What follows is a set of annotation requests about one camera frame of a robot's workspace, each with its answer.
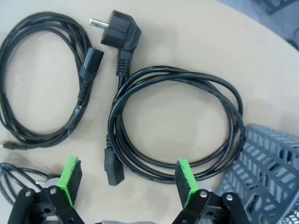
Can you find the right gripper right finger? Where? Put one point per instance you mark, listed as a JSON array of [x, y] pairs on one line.
[[187, 179]]

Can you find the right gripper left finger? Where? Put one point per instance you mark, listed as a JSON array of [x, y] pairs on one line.
[[70, 177]]

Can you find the dark grey plastic mesh basket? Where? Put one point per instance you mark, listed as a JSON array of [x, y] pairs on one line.
[[268, 151]]

